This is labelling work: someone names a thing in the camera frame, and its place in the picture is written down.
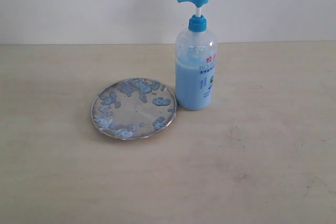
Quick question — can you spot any blue pump soap bottle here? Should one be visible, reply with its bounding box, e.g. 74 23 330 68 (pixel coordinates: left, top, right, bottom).
175 0 218 111

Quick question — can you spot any round metal plate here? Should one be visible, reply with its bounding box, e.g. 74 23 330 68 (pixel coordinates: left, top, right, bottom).
90 78 177 141

